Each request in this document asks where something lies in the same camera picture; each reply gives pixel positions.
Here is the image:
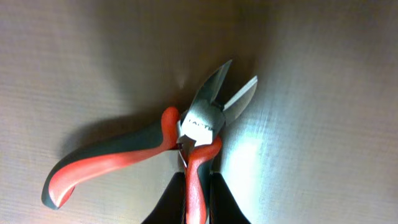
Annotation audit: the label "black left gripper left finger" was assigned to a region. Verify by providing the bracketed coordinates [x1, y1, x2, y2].
[142, 172, 186, 224]

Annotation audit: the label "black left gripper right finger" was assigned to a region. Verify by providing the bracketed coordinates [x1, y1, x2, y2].
[210, 173, 250, 224]

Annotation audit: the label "red handled pliers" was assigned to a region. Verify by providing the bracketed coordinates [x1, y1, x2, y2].
[41, 62, 258, 223]

